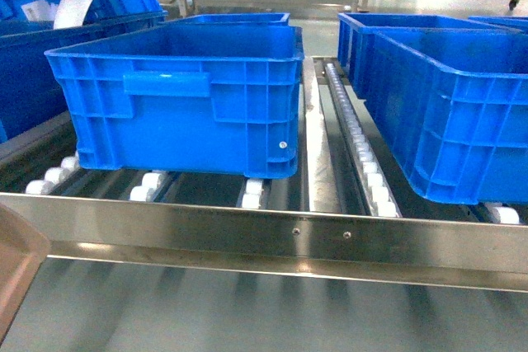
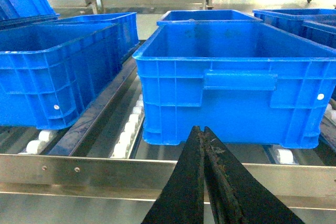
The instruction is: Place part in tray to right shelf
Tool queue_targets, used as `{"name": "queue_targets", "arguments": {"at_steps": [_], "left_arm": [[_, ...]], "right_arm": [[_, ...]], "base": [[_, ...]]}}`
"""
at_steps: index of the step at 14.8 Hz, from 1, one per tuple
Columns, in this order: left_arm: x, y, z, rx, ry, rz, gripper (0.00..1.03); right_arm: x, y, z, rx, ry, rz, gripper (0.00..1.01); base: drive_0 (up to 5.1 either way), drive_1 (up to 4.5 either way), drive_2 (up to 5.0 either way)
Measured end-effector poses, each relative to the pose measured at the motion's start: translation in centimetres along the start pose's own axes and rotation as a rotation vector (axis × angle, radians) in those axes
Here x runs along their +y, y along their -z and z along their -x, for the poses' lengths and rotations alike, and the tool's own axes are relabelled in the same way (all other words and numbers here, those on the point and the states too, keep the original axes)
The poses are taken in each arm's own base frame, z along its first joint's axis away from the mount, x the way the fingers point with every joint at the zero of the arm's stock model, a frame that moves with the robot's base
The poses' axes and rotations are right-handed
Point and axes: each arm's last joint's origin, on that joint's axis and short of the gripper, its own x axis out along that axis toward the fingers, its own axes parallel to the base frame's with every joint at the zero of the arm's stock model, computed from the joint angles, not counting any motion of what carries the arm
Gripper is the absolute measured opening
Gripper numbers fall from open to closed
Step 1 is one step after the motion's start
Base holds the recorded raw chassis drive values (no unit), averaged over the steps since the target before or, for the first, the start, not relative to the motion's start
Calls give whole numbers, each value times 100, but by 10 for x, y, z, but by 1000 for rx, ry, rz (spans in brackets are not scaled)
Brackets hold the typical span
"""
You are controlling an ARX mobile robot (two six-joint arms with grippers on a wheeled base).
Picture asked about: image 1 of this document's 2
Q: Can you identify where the blue crate far right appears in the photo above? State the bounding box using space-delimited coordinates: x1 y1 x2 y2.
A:
170 12 290 26

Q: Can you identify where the blue crate behind right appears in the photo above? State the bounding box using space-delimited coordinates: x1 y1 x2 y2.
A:
337 12 522 100

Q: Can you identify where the steel roller shelf rack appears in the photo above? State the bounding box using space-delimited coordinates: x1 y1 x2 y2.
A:
0 0 528 294

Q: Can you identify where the beige plastic dustpan tray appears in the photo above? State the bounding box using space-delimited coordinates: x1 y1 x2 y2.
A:
1 204 51 343

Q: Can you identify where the blue crate front left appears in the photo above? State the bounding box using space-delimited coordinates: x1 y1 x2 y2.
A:
45 23 304 179

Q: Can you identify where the blue crate with paper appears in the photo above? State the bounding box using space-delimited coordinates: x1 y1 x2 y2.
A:
1 0 164 142

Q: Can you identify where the blue crate front right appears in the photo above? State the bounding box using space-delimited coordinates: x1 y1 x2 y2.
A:
365 33 527 204

